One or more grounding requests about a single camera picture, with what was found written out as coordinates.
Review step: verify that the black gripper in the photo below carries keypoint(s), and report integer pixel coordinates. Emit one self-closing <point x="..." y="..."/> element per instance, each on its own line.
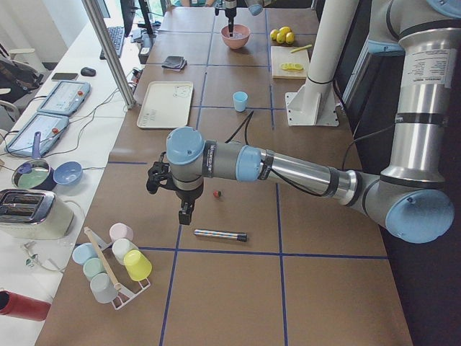
<point x="229" y="14"/>
<point x="189" y="194"/>

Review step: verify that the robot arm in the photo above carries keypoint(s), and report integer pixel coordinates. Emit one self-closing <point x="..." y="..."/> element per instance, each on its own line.
<point x="406" y="197"/>
<point x="229" y="7"/>

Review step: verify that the clear ice cube pile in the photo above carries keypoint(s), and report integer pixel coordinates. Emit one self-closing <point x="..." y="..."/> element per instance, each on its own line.
<point x="236" y="36"/>

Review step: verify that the pink upturned cup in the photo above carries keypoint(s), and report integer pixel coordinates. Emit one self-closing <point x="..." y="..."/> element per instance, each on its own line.
<point x="120" y="231"/>

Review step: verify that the cream upturned cup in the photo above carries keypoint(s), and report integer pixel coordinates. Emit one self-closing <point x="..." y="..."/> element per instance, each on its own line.
<point x="121" y="247"/>

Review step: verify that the yellow upturned cup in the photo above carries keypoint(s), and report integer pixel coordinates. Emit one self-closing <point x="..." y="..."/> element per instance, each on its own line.
<point x="137" y="265"/>

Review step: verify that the light blue plastic cup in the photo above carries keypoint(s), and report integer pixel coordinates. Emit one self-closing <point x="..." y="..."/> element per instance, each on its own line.
<point x="240" y="100"/>

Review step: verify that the green upturned cup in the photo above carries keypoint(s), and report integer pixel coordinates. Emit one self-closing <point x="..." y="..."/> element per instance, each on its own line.
<point x="93" y="267"/>

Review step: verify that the blue upturned cup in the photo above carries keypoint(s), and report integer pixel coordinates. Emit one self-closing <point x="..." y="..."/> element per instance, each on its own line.
<point x="83" y="253"/>

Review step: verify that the grey upturned cup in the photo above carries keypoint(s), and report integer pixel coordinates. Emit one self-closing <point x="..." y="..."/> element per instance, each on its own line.
<point x="102" y="288"/>

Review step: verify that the pink bowl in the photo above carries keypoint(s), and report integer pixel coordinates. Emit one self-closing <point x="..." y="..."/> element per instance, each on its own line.
<point x="235" y="44"/>

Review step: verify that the whole lemon top left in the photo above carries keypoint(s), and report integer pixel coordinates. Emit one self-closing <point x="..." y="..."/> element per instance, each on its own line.
<point x="273" y="34"/>

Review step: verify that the whole lemon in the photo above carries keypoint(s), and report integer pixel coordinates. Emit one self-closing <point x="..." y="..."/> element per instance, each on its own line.
<point x="285" y="30"/>
<point x="273" y="34"/>
<point x="281" y="38"/>
<point x="290" y="38"/>

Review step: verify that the whole lemon middle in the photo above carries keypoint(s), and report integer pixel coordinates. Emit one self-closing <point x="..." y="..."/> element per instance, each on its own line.
<point x="281" y="38"/>

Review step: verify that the whole lemon top right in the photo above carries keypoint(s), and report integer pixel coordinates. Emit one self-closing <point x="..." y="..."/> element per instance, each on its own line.
<point x="285" y="30"/>

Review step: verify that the steel muddler black tip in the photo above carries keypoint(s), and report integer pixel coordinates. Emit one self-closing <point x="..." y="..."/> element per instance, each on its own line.
<point x="238" y="236"/>

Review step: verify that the whole lemon bottom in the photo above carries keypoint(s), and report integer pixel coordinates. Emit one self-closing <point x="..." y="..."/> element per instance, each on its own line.
<point x="290" y="38"/>

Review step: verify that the grey folded cloth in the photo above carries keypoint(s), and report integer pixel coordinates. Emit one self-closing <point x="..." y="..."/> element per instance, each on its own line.
<point x="174" y="63"/>

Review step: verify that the bamboo cutting board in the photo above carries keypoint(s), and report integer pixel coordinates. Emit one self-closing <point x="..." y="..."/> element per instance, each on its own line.
<point x="282" y="55"/>

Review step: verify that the lemon slices row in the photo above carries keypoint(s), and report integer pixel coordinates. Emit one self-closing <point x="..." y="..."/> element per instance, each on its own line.
<point x="291" y="66"/>

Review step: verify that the yellow-green plastic knife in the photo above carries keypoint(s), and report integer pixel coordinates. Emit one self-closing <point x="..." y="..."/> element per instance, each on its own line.
<point x="301" y="48"/>

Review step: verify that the black monitor stand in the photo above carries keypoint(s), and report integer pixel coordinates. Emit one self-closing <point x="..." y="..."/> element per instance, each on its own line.
<point x="149" y="26"/>

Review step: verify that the cream bear serving tray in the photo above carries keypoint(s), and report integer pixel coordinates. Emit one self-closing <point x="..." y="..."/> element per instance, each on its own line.
<point x="166" y="105"/>

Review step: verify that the black keyboard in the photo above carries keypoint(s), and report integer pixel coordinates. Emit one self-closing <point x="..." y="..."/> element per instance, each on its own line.
<point x="117" y="37"/>

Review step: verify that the blue bowl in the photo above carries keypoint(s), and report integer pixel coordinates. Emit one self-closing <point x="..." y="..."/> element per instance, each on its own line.
<point x="68" y="173"/>

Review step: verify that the black computer mouse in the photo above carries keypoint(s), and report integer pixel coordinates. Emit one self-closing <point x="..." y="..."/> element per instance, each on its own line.
<point x="87" y="71"/>

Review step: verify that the cream toaster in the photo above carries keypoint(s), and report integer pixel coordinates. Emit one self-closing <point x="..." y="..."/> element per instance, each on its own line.
<point x="34" y="214"/>

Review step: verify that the near teach pendant tablet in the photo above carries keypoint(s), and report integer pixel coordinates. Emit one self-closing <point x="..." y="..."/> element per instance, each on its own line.
<point x="51" y="127"/>

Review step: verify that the teach pendant tablet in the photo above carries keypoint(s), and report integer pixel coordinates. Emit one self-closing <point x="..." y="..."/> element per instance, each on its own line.
<point x="51" y="127"/>
<point x="65" y="98"/>

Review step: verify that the far teach pendant tablet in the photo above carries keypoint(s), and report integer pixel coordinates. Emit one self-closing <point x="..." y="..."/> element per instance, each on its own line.
<point x="65" y="98"/>

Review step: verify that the black smartphone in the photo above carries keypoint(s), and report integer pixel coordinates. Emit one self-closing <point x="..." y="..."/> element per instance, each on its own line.
<point x="64" y="76"/>

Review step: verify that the red cylinder bottle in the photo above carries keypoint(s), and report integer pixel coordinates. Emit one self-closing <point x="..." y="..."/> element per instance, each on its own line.
<point x="23" y="307"/>

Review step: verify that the white wire cup rack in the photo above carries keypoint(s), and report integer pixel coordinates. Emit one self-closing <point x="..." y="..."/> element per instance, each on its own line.
<point x="128" y="290"/>

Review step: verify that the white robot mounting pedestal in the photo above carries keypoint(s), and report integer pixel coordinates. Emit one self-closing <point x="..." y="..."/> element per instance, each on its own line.
<point x="313" y="104"/>

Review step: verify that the aluminium frame post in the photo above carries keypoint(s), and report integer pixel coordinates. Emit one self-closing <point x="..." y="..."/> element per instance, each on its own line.
<point x="97" y="22"/>

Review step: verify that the saucepan with purple handle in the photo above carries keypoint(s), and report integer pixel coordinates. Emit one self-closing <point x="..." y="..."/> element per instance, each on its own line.
<point x="35" y="174"/>

